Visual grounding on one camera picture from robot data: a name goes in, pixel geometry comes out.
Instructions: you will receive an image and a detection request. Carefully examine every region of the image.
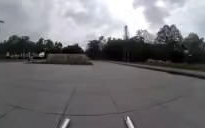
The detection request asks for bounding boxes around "grey paved plaza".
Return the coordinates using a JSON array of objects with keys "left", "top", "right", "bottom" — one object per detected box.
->
[{"left": 0, "top": 59, "right": 205, "bottom": 128}]

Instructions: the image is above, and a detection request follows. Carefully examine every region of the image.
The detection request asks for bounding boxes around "tall thin tower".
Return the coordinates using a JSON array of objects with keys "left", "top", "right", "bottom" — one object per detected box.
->
[{"left": 123, "top": 24, "right": 131, "bottom": 63}]

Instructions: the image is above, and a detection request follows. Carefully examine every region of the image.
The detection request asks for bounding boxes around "row of dark trees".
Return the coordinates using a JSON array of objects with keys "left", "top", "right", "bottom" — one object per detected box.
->
[{"left": 0, "top": 23, "right": 205, "bottom": 65}]

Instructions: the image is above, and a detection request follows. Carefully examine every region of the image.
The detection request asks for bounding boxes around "robot's own part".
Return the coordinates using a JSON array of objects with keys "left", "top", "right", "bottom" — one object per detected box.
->
[
  {"left": 59, "top": 117, "right": 72, "bottom": 128},
  {"left": 123, "top": 115, "right": 136, "bottom": 128}
]

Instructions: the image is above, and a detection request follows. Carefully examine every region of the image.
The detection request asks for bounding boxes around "grey kerb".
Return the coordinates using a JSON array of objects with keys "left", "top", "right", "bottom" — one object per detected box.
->
[{"left": 109, "top": 60, "right": 205, "bottom": 82}]

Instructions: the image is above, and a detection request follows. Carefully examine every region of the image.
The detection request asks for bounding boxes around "grass strip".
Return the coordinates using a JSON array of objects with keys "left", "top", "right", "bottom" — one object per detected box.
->
[{"left": 143, "top": 59, "right": 205, "bottom": 74}]

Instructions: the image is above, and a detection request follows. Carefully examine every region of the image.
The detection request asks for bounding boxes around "low grey planter wall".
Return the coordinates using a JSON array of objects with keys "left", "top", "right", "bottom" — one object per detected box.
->
[{"left": 45, "top": 53, "right": 94, "bottom": 66}]

